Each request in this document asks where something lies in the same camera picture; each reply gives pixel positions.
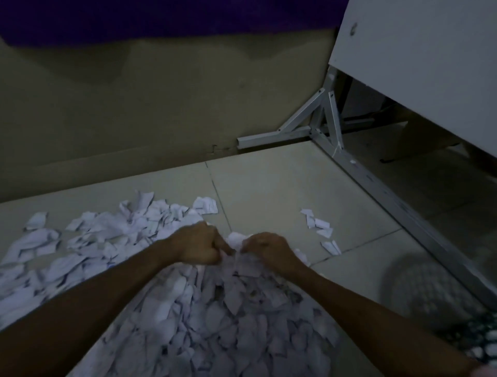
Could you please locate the person's left hand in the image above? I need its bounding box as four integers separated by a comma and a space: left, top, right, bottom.
167, 221, 236, 267

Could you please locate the person's right forearm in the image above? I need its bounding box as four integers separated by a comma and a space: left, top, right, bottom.
281, 262, 484, 377

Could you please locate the white table board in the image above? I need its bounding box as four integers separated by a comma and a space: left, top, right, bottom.
328, 0, 497, 158

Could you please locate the white mesh basket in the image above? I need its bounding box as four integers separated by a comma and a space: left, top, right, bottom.
382, 254, 497, 367

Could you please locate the person's left forearm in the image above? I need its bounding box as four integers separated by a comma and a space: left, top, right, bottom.
0, 239, 183, 377

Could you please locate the pile of torn paper scraps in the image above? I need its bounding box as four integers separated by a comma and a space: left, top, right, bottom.
0, 190, 342, 377

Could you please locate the white metal table frame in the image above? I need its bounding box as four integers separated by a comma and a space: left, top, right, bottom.
237, 66, 497, 311

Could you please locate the white torn paper piece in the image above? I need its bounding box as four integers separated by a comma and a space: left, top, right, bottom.
226, 232, 249, 258

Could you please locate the person's right hand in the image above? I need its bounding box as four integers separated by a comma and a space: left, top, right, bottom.
242, 232, 307, 277

